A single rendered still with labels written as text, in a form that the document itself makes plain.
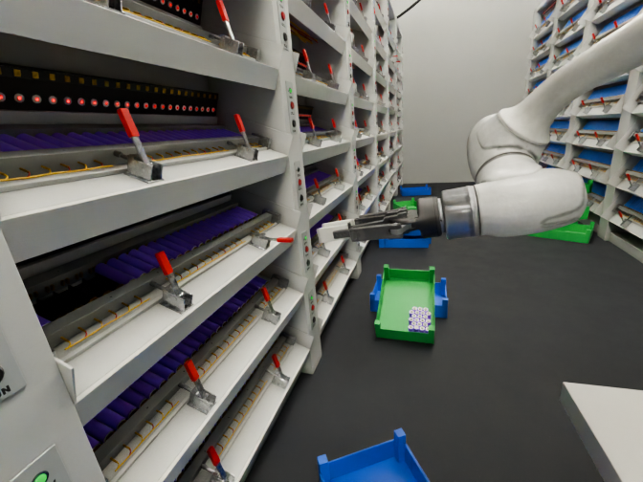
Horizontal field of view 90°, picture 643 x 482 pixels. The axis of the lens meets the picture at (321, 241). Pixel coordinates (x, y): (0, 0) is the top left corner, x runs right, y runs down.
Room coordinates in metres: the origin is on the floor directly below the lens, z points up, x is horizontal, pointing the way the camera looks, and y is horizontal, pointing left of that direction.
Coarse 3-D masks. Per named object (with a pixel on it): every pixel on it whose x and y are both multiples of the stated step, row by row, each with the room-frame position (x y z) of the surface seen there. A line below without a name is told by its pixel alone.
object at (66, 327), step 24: (264, 216) 0.81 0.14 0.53; (216, 240) 0.62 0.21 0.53; (240, 240) 0.67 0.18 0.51; (192, 264) 0.54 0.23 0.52; (120, 288) 0.42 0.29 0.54; (144, 288) 0.44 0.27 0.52; (72, 312) 0.36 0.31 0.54; (96, 312) 0.37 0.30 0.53; (48, 336) 0.32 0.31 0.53; (72, 336) 0.34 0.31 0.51
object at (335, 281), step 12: (348, 252) 1.51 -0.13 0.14; (336, 264) 1.38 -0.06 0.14; (348, 264) 1.45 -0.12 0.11; (324, 276) 1.24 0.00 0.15; (336, 276) 1.30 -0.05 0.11; (348, 276) 1.33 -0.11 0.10; (324, 288) 1.10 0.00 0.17; (336, 288) 1.21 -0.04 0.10; (324, 300) 1.10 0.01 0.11; (336, 300) 1.13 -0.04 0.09; (324, 312) 1.03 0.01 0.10; (324, 324) 1.02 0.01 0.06
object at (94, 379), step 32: (160, 224) 0.63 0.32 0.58; (288, 224) 0.84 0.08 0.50; (64, 256) 0.45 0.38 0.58; (256, 256) 0.64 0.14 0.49; (64, 288) 0.43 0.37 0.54; (192, 288) 0.49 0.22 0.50; (224, 288) 0.52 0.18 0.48; (160, 320) 0.40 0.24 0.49; (192, 320) 0.44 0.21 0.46; (64, 352) 0.32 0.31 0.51; (96, 352) 0.33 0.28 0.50; (128, 352) 0.34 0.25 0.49; (160, 352) 0.38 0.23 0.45; (96, 384) 0.29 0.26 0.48; (128, 384) 0.33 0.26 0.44
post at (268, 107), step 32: (224, 0) 0.87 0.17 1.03; (256, 0) 0.85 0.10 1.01; (256, 32) 0.85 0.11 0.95; (288, 32) 0.91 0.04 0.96; (288, 64) 0.89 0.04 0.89; (224, 96) 0.89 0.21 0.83; (256, 96) 0.86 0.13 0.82; (288, 128) 0.85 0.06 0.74; (288, 160) 0.84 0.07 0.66; (256, 192) 0.87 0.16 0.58; (288, 192) 0.84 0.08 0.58; (288, 256) 0.85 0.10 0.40; (320, 352) 0.91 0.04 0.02
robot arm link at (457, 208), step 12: (444, 192) 0.55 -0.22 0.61; (456, 192) 0.54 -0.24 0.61; (468, 192) 0.53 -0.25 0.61; (444, 204) 0.53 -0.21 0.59; (456, 204) 0.52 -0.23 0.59; (468, 204) 0.52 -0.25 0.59; (444, 216) 0.52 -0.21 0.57; (456, 216) 0.52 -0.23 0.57; (468, 216) 0.51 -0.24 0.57; (444, 228) 0.54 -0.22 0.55; (456, 228) 0.52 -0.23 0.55; (468, 228) 0.51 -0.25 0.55
